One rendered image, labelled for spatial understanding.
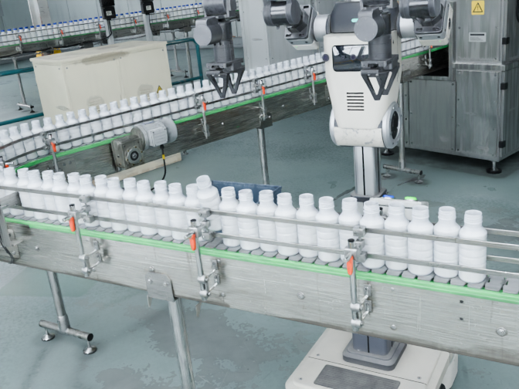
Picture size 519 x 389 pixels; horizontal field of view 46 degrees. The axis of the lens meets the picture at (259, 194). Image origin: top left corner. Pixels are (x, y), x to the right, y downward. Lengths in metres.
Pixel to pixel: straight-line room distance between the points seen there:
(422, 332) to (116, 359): 1.95
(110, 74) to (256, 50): 2.50
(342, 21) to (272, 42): 5.53
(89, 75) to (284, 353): 3.45
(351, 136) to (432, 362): 0.94
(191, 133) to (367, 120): 1.60
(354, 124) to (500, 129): 3.18
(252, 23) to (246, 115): 4.07
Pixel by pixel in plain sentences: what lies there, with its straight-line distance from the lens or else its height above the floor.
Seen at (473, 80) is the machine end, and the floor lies 0.75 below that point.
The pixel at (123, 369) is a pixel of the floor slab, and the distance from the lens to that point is 3.14.
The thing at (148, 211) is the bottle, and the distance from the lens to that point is 1.87.
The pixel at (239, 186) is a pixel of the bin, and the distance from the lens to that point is 2.43.
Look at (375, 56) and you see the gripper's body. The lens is 1.56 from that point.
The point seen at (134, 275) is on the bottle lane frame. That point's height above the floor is 0.87.
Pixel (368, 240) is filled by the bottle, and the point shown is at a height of 1.08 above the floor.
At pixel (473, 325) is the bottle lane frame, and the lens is 1.53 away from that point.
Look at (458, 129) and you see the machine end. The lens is 5.33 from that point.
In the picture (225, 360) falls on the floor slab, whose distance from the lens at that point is 3.04.
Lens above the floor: 1.72
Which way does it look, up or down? 20 degrees down
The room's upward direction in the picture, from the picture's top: 6 degrees counter-clockwise
